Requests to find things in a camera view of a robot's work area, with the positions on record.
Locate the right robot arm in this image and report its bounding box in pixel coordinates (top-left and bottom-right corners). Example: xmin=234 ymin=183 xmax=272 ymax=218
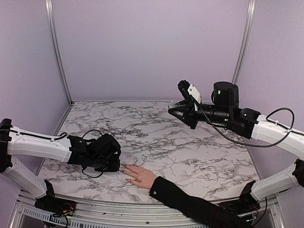
xmin=168 ymin=80 xmax=304 ymax=213

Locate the clear nail polish bottle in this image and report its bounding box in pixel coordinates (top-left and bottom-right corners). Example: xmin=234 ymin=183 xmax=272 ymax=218
xmin=168 ymin=99 xmax=180 ymax=108

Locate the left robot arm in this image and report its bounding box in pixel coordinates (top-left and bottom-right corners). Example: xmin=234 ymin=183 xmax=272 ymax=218
xmin=0 ymin=118 xmax=121 ymax=211

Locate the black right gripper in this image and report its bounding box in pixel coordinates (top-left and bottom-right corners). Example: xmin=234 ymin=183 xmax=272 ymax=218
xmin=169 ymin=99 xmax=231 ymax=130

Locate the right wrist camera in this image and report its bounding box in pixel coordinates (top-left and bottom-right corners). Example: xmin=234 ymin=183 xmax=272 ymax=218
xmin=178 ymin=80 xmax=201 ymax=105

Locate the right aluminium frame post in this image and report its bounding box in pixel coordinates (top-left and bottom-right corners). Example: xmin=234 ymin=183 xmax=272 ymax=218
xmin=232 ymin=0 xmax=257 ymax=84

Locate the person's bare hand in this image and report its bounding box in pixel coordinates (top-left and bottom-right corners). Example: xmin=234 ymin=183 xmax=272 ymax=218
xmin=120 ymin=164 xmax=157 ymax=190

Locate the front aluminium rail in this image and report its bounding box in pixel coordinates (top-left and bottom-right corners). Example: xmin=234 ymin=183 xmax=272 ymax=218
xmin=8 ymin=190 xmax=204 ymax=228

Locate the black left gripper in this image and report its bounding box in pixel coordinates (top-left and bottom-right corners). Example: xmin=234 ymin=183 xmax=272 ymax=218
xmin=89 ymin=154 xmax=120 ymax=173

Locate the left aluminium frame post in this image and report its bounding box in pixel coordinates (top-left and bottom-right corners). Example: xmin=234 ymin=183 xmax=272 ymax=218
xmin=45 ymin=0 xmax=73 ymax=106

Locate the black sleeved forearm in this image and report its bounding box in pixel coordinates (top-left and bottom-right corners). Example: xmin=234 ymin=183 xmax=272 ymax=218
xmin=149 ymin=177 xmax=252 ymax=228

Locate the aluminium frame post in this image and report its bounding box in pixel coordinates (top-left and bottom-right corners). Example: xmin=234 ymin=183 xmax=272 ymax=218
xmin=232 ymin=0 xmax=257 ymax=84
xmin=45 ymin=0 xmax=73 ymax=106

